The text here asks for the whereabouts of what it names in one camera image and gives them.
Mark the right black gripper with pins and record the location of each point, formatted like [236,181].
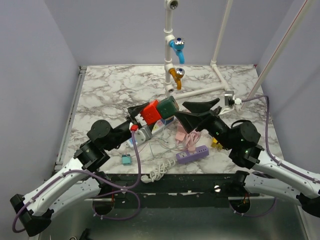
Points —
[191,121]

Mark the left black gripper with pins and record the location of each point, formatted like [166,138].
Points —
[132,120]

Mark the red cube plug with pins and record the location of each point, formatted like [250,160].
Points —
[150,113]

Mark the white power strip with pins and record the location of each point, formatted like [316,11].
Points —
[161,124]

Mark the green cube plug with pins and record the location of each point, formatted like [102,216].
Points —
[167,107]

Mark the yellow cube socket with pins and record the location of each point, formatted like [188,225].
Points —
[215,144]

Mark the teal charger plug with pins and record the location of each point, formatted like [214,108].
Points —
[126,159]

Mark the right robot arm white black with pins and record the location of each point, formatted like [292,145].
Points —
[287,181]

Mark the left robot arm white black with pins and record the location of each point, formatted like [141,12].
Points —
[33,210]

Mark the pink power strip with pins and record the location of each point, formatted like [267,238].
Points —
[180,133]

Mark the purple power strip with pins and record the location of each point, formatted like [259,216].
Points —
[186,157]

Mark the orange faucet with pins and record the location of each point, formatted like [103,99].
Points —
[177,74]

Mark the blue faucet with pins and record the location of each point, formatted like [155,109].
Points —
[178,45]

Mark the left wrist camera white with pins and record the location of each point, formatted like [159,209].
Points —
[142,135]

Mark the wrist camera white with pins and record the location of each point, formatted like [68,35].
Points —
[142,135]
[230,102]

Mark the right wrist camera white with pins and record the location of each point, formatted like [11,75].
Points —
[230,102]

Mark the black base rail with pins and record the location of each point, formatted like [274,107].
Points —
[171,191]

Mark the white pvc pipe frame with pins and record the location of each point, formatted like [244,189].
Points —
[169,83]

